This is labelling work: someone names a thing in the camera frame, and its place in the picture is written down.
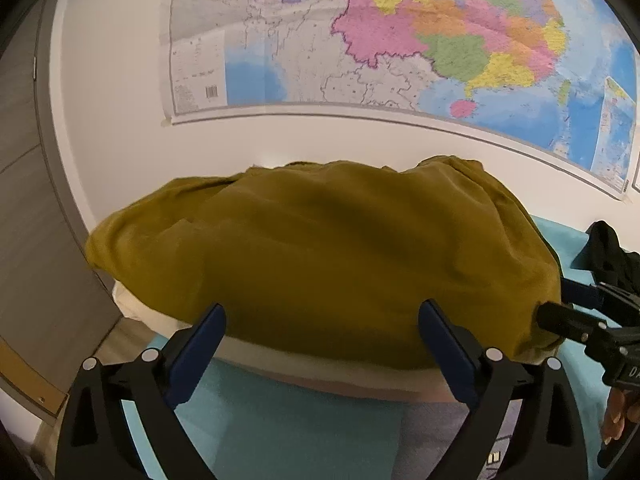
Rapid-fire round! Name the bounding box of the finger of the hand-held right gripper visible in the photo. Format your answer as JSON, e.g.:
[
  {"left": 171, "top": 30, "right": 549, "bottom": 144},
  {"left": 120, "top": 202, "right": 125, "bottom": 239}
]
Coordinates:
[
  {"left": 536, "top": 301, "right": 609, "bottom": 347},
  {"left": 562, "top": 277, "right": 640, "bottom": 325}
]

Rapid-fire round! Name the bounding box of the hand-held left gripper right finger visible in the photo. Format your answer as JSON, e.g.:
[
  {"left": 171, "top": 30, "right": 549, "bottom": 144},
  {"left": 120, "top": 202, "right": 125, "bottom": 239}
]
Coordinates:
[{"left": 419, "top": 299, "right": 587, "bottom": 480}]

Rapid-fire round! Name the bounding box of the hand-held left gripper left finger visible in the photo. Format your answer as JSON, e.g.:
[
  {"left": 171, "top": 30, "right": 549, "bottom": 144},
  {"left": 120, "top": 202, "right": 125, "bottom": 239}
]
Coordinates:
[{"left": 55, "top": 302, "right": 227, "bottom": 480}]

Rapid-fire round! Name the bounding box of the olive green jacket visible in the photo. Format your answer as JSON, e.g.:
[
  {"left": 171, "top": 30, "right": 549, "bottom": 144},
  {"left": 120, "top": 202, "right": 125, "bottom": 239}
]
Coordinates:
[{"left": 84, "top": 156, "right": 563, "bottom": 373}]

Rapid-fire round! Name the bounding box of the person's right hand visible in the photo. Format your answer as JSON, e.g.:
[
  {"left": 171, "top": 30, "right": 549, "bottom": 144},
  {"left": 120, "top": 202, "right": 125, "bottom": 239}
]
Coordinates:
[{"left": 600, "top": 387, "right": 640, "bottom": 446}]

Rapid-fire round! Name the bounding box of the black garment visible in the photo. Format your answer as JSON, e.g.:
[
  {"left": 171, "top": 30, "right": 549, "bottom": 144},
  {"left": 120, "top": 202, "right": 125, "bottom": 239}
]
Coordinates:
[{"left": 570, "top": 220, "right": 640, "bottom": 296}]

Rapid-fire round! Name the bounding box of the cream pillow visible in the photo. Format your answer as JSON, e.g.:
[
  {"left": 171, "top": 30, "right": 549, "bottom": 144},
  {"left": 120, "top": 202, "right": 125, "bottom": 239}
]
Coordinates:
[{"left": 112, "top": 280, "right": 456, "bottom": 403}]

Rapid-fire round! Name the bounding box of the teal grey printed bed sheet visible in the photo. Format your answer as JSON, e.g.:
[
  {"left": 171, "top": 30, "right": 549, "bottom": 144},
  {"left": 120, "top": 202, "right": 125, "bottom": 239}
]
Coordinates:
[{"left": 120, "top": 212, "right": 640, "bottom": 480}]

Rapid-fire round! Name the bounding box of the grey wardrobe door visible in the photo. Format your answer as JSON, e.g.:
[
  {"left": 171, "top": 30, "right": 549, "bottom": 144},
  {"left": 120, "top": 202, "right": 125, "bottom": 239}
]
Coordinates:
[{"left": 0, "top": 0, "right": 126, "bottom": 418}]

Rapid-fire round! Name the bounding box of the colourful wall map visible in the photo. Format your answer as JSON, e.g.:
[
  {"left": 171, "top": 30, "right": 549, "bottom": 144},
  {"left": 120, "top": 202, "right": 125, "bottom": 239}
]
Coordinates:
[{"left": 159, "top": 0, "right": 640, "bottom": 203}]

